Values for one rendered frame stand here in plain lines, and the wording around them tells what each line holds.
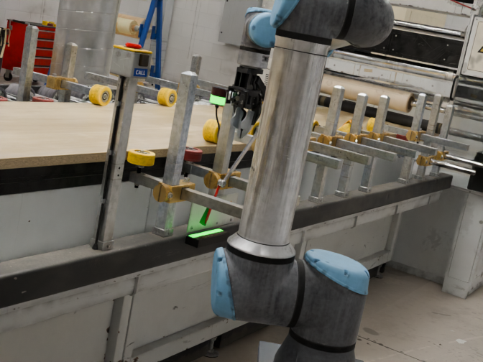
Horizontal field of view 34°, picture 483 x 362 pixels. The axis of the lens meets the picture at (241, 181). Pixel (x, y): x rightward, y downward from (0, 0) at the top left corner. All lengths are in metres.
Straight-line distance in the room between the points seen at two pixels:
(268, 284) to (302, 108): 0.37
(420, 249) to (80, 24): 3.15
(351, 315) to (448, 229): 3.28
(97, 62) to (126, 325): 4.03
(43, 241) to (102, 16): 4.34
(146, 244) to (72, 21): 4.40
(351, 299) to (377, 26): 0.57
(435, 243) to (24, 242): 3.28
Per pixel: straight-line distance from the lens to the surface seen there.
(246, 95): 2.28
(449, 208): 4.96
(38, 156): 2.12
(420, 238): 5.04
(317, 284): 1.70
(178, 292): 2.93
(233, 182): 2.47
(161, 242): 2.24
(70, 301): 2.09
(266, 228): 1.65
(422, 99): 4.00
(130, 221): 2.50
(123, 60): 1.98
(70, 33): 6.45
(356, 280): 1.71
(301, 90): 1.60
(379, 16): 1.65
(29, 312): 2.00
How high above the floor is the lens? 1.34
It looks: 11 degrees down
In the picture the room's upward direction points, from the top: 11 degrees clockwise
